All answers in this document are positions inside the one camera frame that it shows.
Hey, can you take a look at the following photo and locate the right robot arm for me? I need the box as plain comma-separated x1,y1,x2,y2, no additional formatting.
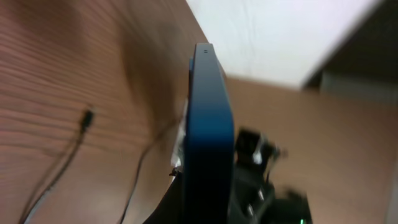
228,128,313,224

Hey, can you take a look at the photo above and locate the black USB charging cable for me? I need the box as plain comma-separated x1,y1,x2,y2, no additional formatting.
18,107,187,224

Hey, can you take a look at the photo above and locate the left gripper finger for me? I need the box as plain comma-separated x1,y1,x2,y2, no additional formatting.
143,167,183,224

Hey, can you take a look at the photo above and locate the blue Galaxy smartphone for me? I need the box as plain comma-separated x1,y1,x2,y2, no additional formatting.
182,43,234,223

